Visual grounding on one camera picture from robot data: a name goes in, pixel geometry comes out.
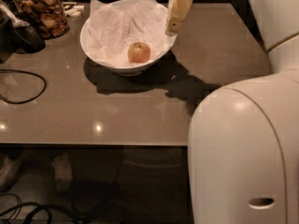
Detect black cable loop on table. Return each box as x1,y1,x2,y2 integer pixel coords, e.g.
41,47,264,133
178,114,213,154
0,69,48,105

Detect white ceramic bowl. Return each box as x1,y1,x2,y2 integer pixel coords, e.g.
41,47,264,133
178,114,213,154
79,0,179,77

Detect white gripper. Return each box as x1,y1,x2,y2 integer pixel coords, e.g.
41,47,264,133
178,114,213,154
165,0,192,35

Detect red yellow apple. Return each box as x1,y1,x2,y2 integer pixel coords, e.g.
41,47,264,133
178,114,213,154
127,42,150,63

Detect black cables on floor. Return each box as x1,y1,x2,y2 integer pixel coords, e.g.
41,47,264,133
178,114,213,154
0,192,125,224

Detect glass jar of dried chips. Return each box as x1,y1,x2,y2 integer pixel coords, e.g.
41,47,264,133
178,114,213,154
13,0,69,39

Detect black round appliance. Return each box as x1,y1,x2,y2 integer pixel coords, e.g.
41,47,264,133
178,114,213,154
0,0,46,53

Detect white shoe left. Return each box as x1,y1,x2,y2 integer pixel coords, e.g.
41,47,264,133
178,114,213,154
0,154,23,191

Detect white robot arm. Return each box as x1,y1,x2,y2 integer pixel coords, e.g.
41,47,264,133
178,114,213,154
188,0,299,224

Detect small white objects on table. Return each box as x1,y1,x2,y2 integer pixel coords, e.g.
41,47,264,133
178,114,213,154
64,5,85,18

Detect white shoe right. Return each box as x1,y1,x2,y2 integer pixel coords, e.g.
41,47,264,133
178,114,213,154
51,153,73,192

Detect white crumpled paper sheet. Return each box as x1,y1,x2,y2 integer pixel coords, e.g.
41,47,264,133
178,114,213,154
87,0,173,68

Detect white shoe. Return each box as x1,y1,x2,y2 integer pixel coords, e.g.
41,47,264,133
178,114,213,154
0,154,23,191
51,153,73,192

